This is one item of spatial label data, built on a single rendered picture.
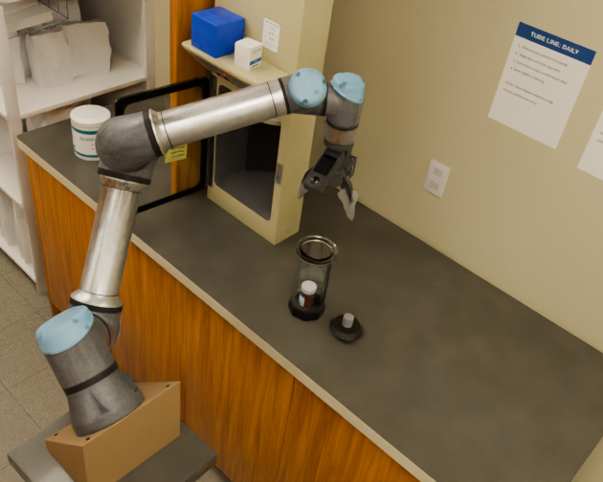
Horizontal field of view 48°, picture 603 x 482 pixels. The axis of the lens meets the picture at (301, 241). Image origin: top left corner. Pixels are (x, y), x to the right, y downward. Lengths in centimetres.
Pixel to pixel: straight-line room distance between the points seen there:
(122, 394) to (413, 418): 71
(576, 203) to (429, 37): 62
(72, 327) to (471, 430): 97
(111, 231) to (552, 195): 117
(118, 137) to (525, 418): 119
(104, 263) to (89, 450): 39
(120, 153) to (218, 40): 55
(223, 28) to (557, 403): 129
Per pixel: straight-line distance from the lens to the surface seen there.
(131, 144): 137
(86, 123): 237
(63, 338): 141
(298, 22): 174
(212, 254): 204
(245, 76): 175
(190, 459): 158
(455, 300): 206
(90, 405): 142
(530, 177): 198
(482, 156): 203
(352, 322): 184
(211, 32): 182
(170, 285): 213
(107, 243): 151
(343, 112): 151
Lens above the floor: 228
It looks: 39 degrees down
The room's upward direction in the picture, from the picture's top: 9 degrees clockwise
